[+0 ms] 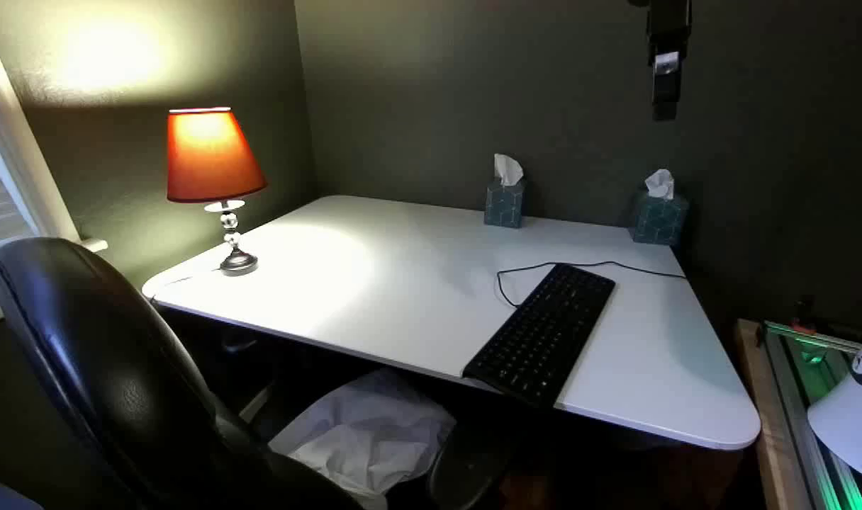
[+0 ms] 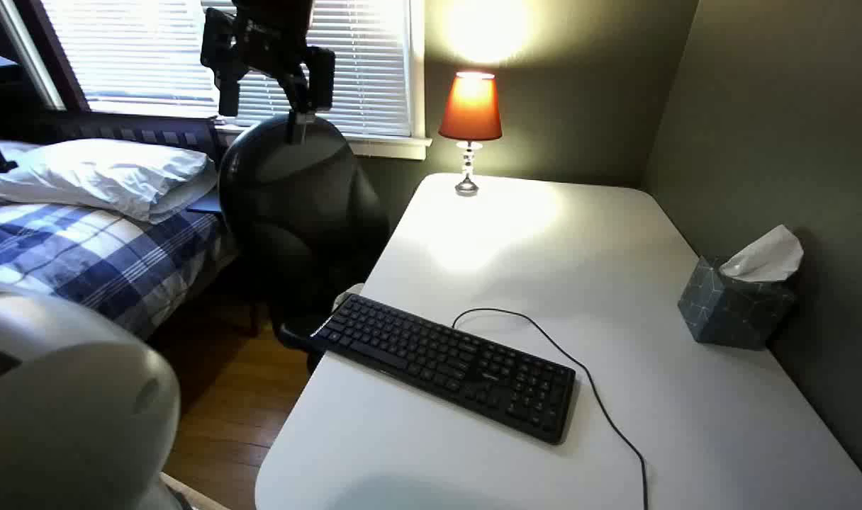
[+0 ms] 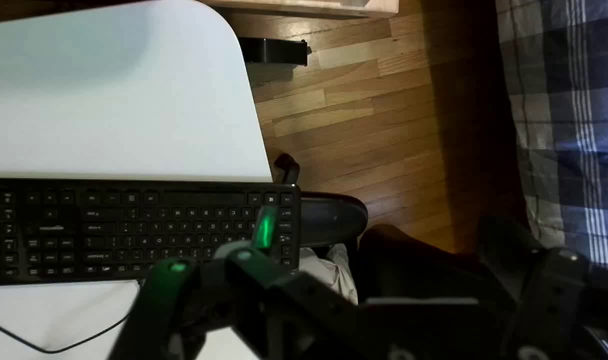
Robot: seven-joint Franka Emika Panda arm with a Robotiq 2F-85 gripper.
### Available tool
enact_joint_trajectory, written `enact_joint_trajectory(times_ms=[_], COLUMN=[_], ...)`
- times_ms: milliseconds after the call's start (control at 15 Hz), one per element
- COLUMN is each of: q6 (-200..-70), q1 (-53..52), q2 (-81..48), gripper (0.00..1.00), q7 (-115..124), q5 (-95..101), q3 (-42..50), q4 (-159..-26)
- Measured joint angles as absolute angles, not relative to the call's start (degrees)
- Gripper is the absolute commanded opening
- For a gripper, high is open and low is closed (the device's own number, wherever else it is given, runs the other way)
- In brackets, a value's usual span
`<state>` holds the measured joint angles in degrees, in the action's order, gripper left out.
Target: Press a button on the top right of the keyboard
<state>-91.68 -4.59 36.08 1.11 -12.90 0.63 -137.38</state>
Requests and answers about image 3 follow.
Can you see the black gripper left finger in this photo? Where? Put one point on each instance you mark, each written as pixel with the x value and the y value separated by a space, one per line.
pixel 153 329

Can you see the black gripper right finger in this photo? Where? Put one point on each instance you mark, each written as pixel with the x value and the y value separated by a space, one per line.
pixel 253 257

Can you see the black computer keyboard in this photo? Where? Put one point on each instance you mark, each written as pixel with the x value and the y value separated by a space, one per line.
pixel 73 230

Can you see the white crumpled bag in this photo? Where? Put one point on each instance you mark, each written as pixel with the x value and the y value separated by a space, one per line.
pixel 332 268

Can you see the plaid blue white blanket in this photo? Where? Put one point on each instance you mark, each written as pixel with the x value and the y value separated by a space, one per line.
pixel 555 56

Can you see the black desk leg bracket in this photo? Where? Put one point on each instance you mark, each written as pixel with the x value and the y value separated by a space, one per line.
pixel 270 51

